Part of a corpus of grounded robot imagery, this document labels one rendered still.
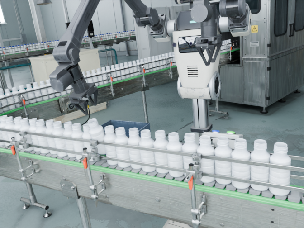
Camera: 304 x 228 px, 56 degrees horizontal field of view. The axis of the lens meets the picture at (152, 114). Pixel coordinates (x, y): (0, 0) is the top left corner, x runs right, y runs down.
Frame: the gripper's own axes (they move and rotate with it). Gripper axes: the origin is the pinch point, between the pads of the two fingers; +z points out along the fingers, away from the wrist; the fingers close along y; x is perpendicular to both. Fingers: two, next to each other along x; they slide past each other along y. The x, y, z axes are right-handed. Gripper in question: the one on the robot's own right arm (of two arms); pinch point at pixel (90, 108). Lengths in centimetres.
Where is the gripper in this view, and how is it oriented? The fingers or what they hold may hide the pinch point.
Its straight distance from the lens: 118.9
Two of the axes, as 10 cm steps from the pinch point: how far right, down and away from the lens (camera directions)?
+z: 2.5, 7.9, 5.5
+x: 8.8, 0.6, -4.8
